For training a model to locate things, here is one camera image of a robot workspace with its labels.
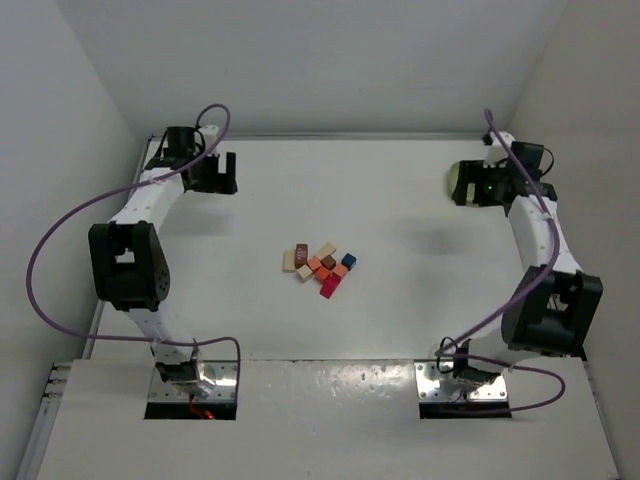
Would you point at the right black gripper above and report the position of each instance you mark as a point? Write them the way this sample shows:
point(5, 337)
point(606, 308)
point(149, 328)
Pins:
point(462, 183)

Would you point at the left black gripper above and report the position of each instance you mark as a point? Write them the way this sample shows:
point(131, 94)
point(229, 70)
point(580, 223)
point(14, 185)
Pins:
point(215, 173)

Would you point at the green plastic bowl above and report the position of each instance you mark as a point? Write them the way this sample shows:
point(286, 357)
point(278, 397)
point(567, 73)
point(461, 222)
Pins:
point(452, 179)

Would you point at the natural wood hotel block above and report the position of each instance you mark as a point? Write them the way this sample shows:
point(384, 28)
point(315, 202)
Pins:
point(289, 258)

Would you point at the brown printed rectangular block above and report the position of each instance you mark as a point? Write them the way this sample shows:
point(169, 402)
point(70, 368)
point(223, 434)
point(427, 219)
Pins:
point(301, 255)

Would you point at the natural wood cube block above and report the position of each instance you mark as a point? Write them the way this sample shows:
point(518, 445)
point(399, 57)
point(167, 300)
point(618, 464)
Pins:
point(305, 273)

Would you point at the salmon cube block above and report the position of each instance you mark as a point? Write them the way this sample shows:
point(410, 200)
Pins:
point(314, 264)

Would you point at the natural wood long block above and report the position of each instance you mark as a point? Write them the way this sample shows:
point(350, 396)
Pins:
point(326, 250)

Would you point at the brown cube block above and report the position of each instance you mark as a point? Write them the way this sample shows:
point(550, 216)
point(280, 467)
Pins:
point(329, 262)

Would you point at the dark blue cube block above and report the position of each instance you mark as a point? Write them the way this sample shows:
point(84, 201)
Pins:
point(349, 261)

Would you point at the orange cube block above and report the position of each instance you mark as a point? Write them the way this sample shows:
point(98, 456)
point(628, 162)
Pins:
point(339, 272)

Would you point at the magenta roof block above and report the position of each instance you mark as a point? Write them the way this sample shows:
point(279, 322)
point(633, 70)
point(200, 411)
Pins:
point(329, 286)

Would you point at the red-orange cube block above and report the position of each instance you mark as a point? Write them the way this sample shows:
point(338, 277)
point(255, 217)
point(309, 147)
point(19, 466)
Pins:
point(321, 274)

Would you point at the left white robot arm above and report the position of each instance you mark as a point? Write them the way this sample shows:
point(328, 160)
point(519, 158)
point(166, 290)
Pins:
point(129, 267)

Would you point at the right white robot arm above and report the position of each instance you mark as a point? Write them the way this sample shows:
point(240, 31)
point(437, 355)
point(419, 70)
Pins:
point(553, 306)

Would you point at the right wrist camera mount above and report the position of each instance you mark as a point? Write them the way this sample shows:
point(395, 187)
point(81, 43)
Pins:
point(496, 152)

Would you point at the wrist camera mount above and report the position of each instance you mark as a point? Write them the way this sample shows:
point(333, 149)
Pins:
point(496, 152)
point(207, 135)

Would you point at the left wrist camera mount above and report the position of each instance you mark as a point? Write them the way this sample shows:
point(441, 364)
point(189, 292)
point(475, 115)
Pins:
point(207, 135)

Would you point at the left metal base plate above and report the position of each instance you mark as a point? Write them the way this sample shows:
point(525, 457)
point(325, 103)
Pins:
point(215, 382)

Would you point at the metal base plate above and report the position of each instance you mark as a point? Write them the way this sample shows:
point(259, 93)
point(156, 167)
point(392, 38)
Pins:
point(215, 382)
point(436, 384)

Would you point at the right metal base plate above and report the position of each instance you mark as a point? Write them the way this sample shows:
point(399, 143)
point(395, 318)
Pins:
point(436, 384)

